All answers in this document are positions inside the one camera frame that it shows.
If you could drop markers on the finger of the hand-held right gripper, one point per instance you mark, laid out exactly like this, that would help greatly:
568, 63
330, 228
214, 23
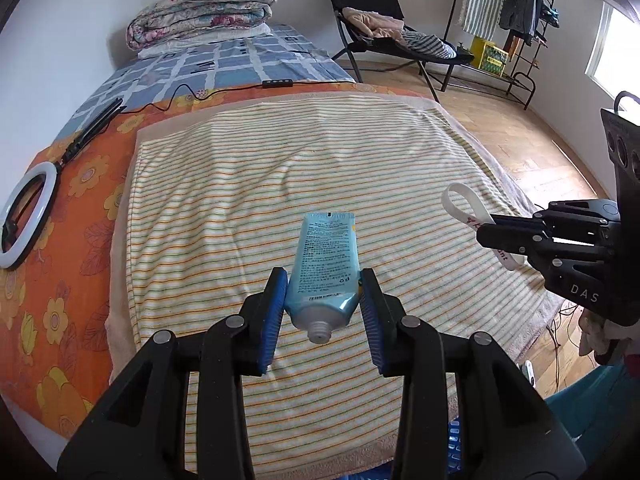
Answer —
535, 252
515, 230

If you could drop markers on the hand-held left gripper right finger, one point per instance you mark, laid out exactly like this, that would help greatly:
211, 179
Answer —
372, 325

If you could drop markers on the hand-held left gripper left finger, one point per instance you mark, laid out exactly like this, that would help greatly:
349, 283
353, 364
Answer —
274, 320

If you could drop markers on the white looped strip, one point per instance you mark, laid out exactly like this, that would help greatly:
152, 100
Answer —
509, 261

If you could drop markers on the light blue squeeze tube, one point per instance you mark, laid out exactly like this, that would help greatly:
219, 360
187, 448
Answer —
325, 260

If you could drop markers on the white power adapter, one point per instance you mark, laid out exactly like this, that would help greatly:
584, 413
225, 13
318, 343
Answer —
529, 371

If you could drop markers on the black clothes rack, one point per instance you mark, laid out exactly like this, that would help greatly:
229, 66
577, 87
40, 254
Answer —
492, 76

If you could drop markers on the yellow crate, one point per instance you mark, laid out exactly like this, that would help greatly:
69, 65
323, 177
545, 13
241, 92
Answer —
492, 57

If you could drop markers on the window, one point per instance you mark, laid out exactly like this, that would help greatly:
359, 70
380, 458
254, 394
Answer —
615, 55

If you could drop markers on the striped garment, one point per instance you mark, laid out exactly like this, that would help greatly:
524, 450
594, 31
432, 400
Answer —
430, 45

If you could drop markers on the orange floral bed sheet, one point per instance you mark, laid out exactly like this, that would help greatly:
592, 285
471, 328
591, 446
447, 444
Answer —
65, 285

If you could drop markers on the blue hanging garment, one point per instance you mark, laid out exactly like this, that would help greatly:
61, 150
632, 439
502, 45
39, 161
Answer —
547, 12

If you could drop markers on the dark hanging jacket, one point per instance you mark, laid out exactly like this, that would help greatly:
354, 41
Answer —
517, 5

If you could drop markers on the hanging green striped towel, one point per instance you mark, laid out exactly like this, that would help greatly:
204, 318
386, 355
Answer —
482, 0

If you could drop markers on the beige cloth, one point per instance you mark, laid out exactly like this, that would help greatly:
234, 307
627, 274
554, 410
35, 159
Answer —
372, 22

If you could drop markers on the blue plaid bed sheet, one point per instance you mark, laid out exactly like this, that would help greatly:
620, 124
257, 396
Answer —
225, 65

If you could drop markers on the white pillow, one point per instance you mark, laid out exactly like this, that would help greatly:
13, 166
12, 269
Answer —
165, 50

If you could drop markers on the folded floral quilt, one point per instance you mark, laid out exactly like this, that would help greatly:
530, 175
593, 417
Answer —
200, 10

